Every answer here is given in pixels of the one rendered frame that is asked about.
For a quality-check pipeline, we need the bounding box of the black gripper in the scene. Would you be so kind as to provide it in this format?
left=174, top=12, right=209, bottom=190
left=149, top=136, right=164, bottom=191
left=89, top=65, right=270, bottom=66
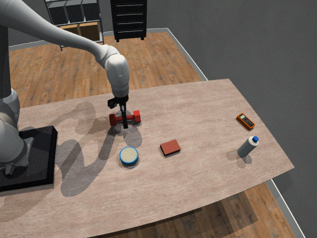
left=115, top=95, right=129, bottom=129

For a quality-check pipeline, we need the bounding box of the red-brown rectangular block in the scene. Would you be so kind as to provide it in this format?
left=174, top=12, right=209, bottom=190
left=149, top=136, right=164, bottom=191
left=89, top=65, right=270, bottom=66
left=160, top=139, right=181, bottom=156

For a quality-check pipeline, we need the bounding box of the red dumbbell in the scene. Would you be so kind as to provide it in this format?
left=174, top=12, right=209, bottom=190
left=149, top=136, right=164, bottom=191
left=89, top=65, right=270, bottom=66
left=109, top=110, right=141, bottom=126

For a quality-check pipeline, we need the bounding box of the orange digital multimeter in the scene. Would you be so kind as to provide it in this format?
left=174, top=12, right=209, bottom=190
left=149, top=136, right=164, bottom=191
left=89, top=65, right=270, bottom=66
left=236, top=113, right=255, bottom=130

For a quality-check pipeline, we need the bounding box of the dark grey bottle with blue cap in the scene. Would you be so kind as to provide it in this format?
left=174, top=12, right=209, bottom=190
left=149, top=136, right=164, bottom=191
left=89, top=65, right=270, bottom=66
left=237, top=136, right=259, bottom=157

